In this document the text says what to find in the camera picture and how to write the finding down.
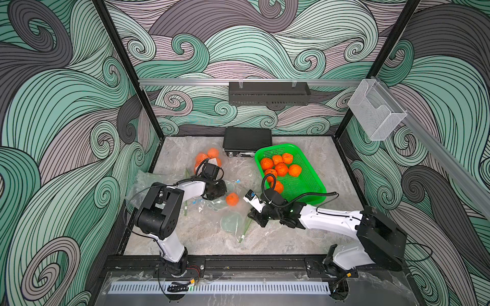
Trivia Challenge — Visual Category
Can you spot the orange bag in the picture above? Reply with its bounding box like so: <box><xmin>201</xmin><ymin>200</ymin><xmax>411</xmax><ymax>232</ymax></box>
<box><xmin>288</xmin><ymin>164</ymin><xmax>302</xmax><ymax>177</ymax></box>
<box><xmin>274</xmin><ymin>181</ymin><xmax>284</xmax><ymax>194</ymax></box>
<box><xmin>225</xmin><ymin>193</ymin><xmax>240</xmax><ymax>207</ymax></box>

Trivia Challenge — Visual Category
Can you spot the clear bag of oranges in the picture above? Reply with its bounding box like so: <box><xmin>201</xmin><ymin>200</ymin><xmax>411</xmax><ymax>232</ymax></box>
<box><xmin>191</xmin><ymin>147</ymin><xmax>244</xmax><ymax>184</ymax></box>

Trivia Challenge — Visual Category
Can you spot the orange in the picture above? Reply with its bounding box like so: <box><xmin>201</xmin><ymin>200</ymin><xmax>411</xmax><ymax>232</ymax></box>
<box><xmin>274</xmin><ymin>163</ymin><xmax>289</xmax><ymax>177</ymax></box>
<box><xmin>282</xmin><ymin>153</ymin><xmax>293</xmax><ymax>164</ymax></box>

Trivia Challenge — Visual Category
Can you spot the green printed zip-top bag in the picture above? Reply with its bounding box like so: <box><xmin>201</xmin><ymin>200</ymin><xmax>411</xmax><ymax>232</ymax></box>
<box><xmin>125</xmin><ymin>170</ymin><xmax>189</xmax><ymax>212</ymax></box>

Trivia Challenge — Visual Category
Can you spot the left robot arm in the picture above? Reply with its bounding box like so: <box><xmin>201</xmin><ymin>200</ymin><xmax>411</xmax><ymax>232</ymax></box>
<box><xmin>134</xmin><ymin>158</ymin><xmax>227</xmax><ymax>275</ymax></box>

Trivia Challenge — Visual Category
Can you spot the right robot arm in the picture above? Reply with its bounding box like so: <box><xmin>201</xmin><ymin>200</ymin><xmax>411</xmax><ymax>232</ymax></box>
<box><xmin>244</xmin><ymin>178</ymin><xmax>407</xmax><ymax>275</ymax></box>

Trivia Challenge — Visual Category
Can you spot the black flat box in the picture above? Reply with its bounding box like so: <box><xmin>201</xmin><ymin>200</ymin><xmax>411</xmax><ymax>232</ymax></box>
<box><xmin>223</xmin><ymin>127</ymin><xmax>273</xmax><ymax>158</ymax></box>

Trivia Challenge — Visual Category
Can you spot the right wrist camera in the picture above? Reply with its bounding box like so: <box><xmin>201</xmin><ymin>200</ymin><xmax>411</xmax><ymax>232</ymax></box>
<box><xmin>243</xmin><ymin>189</ymin><xmax>265</xmax><ymax>214</ymax></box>

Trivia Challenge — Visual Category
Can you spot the black wall shelf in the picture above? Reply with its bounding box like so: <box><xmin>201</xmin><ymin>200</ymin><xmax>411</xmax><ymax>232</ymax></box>
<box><xmin>228</xmin><ymin>82</ymin><xmax>311</xmax><ymax>107</ymax></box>

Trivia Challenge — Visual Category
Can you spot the aluminium wall rail back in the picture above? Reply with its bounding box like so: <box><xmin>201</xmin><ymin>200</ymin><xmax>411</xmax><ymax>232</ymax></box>
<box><xmin>139</xmin><ymin>78</ymin><xmax>362</xmax><ymax>87</ymax></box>

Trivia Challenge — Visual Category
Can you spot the aluminium wall rail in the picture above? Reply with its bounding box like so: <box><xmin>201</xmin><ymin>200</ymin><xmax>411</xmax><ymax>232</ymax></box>
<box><xmin>139</xmin><ymin>78</ymin><xmax>362</xmax><ymax>87</ymax></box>
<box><xmin>370</xmin><ymin>76</ymin><xmax>489</xmax><ymax>219</ymax></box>

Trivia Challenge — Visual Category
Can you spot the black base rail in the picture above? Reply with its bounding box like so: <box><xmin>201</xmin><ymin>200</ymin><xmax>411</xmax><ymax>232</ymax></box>
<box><xmin>99</xmin><ymin>254</ymin><xmax>387</xmax><ymax>281</ymax></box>

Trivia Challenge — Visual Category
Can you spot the white slotted cable duct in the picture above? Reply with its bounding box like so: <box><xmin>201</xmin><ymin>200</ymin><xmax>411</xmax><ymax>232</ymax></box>
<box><xmin>108</xmin><ymin>280</ymin><xmax>330</xmax><ymax>295</ymax></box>

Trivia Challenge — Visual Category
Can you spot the clear acrylic wall holder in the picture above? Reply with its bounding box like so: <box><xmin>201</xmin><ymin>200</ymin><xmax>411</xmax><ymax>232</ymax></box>
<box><xmin>348</xmin><ymin>78</ymin><xmax>407</xmax><ymax>141</ymax></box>

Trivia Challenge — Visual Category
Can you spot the aluminium wall rail right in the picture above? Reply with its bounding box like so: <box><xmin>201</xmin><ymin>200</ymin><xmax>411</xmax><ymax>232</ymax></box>
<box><xmin>370</xmin><ymin>76</ymin><xmax>489</xmax><ymax>219</ymax></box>

